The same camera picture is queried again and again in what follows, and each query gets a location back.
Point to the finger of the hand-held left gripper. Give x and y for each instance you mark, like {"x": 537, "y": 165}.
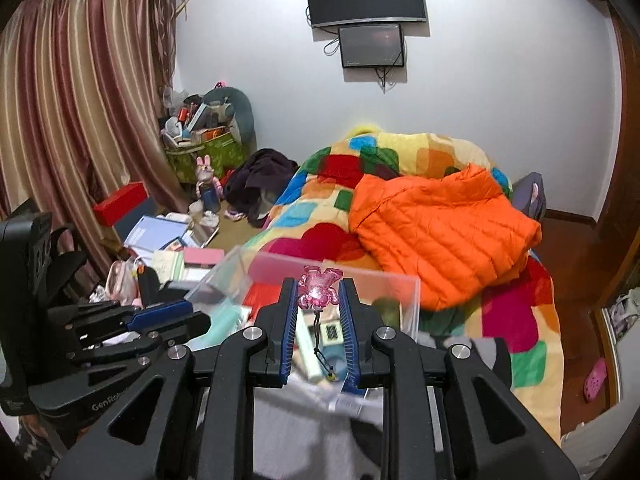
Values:
{"x": 190, "y": 325}
{"x": 160, "y": 312}

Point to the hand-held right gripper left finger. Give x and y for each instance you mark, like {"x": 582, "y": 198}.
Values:
{"x": 288, "y": 330}

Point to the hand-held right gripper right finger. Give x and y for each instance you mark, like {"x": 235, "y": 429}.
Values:
{"x": 350, "y": 335}

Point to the pink bear charm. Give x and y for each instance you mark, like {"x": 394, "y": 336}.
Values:
{"x": 317, "y": 287}

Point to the clear plastic box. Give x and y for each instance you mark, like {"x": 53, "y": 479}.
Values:
{"x": 380, "y": 285}

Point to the person's left forearm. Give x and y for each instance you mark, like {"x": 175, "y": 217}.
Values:
{"x": 32, "y": 440}

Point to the white dotted small box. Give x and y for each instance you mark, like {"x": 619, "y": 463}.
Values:
{"x": 331, "y": 332}

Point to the black flat case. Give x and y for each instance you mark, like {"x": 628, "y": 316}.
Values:
{"x": 150, "y": 285}

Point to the red flat packet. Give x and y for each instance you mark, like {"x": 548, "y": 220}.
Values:
{"x": 257, "y": 296}

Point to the black office chair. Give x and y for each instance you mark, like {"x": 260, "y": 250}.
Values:
{"x": 67, "y": 262}

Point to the pale green book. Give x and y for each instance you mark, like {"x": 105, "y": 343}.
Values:
{"x": 167, "y": 265}

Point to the pink bag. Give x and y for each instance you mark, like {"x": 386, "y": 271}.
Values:
{"x": 121, "y": 282}

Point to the white flat packet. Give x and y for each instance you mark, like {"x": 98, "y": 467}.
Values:
{"x": 355, "y": 400}

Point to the pink book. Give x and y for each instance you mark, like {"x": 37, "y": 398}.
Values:
{"x": 202, "y": 257}

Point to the white blue book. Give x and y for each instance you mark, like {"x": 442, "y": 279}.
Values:
{"x": 155, "y": 235}

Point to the grey blue box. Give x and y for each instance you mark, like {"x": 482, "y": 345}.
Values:
{"x": 142, "y": 217}

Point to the colourful patchwork blanket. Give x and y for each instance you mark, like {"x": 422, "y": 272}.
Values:
{"x": 310, "y": 230}

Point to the red box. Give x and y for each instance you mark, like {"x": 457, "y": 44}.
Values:
{"x": 120, "y": 205}

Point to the pink rabbit toy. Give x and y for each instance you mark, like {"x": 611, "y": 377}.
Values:
{"x": 206, "y": 182}

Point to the orange puffer jacket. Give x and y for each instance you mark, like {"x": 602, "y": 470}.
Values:
{"x": 440, "y": 230}

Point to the dark clothes pile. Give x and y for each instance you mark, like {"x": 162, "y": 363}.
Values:
{"x": 260, "y": 180}

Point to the green storage bag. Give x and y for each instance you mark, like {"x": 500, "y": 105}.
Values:
{"x": 205, "y": 157}

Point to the striped brown curtain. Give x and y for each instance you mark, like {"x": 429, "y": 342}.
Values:
{"x": 80, "y": 110}

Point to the grey curved pillow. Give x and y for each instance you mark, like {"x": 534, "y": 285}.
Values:
{"x": 242, "y": 110}

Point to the purple bag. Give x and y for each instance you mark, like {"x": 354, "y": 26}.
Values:
{"x": 529, "y": 195}

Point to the pink clog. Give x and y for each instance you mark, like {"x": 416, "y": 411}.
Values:
{"x": 595, "y": 380}

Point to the wooden door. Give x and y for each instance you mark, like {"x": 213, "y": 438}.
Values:
{"x": 627, "y": 160}

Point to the small wall monitor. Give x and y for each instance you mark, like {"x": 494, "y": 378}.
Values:
{"x": 371, "y": 45}

